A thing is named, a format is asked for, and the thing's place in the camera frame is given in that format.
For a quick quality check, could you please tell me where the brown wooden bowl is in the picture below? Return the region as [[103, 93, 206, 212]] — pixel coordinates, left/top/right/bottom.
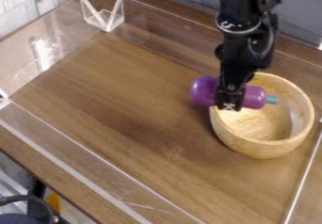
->
[[208, 72, 314, 159]]

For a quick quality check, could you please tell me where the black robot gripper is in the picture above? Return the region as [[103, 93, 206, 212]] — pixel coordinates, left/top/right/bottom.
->
[[215, 12, 278, 111]]

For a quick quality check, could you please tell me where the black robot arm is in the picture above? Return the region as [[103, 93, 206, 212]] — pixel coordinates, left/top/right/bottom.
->
[[215, 0, 282, 111]]

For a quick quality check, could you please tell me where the purple toy eggplant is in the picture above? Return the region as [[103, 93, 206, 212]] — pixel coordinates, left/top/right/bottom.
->
[[190, 76, 278, 109]]

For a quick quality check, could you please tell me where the clear acrylic corner bracket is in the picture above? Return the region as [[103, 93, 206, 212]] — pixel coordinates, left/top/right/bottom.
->
[[80, 0, 124, 32]]

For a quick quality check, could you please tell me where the black clamp with cable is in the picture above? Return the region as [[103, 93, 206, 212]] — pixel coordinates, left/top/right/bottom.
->
[[0, 179, 72, 224]]

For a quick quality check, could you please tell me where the clear acrylic tray wall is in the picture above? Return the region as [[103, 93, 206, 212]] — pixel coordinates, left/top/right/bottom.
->
[[0, 0, 322, 224]]

